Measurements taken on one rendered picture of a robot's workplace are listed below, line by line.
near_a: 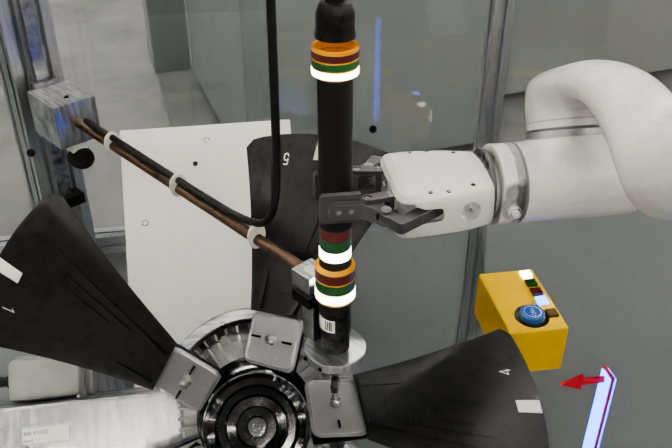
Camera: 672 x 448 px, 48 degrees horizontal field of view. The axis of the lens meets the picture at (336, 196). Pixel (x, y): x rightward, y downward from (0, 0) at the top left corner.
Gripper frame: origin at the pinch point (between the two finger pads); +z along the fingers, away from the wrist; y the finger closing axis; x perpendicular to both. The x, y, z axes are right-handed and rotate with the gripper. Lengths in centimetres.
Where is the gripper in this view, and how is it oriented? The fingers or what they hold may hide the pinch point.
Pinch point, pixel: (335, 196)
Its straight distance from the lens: 75.7
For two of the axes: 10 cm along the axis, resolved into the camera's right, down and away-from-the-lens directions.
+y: -1.6, -5.1, 8.5
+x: 0.1, -8.6, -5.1
